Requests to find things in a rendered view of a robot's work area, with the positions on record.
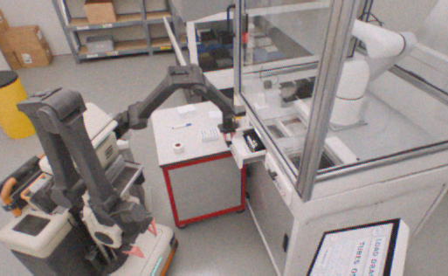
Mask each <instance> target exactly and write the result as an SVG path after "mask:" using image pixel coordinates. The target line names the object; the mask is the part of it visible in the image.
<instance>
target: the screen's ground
mask: <svg viewBox="0 0 448 276"><path fill-rule="evenodd" d="M392 225H393V224H386V225H385V226H384V229H383V234H382V235H381V236H384V235H388V237H387V240H386V244H385V248H384V251H383V262H382V265H381V269H380V272H379V276H383V266H384V263H385V259H386V255H387V250H388V248H389V236H390V233H391V229H392ZM372 227H374V226H371V227H368V228H363V229H358V230H354V231H341V234H340V239H339V241H338V242H341V241H348V240H353V239H354V240H355V244H354V247H353V250H352V252H351V255H350V257H349V263H348V267H347V270H346V272H345V275H344V276H347V274H348V269H349V268H357V267H361V271H360V273H359V276H362V273H363V271H364V267H365V264H366V258H367V256H368V252H369V247H370V243H371V241H372V238H373V237H370V234H371V232H372V230H371V229H372ZM332 234H333V233H332ZM332 234H327V235H326V237H325V240H324V242H323V245H322V246H321V249H320V252H319V253H318V258H317V260H316V261H315V264H314V268H315V267H316V265H317V263H318V259H319V256H320V254H321V252H322V249H323V248H324V247H329V246H333V249H334V247H335V244H336V243H337V242H333V243H328V242H329V239H330V238H331V236H332ZM332 254H333V251H332V253H331V254H330V257H329V260H328V262H327V265H328V263H329V261H330V259H331V256H332ZM327 265H326V269H327ZM314 268H313V269H312V271H311V276H312V275H313V273H324V274H323V276H325V273H326V269H314Z"/></svg>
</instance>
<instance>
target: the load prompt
mask: <svg viewBox="0 0 448 276"><path fill-rule="evenodd" d="M387 237H388V235H384V236H380V237H373V238H372V241H371V243H370V247H369V252H368V256H367V258H366V264H365V267H364V271H363V273H362V276H379V272H380V269H381V265H382V262H383V251H384V248H385V244H386V240H387Z"/></svg>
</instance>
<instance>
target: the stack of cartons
mask: <svg viewBox="0 0 448 276"><path fill-rule="evenodd" d="M0 51H1V53H2V54H3V57H4V59H5V61H6V63H8V65H9V67H10V69H11V70H17V69H22V68H27V67H34V66H49V65H50V64H51V62H52V54H51V49H50V46H49V44H48V43H46V42H45V38H44V36H43V34H42V33H41V31H40V29H39V28H38V25H37V24H30V25H22V26H14V27H9V24H8V22H7V20H6V19H5V17H4V15H3V13H2V11H1V10H0Z"/></svg>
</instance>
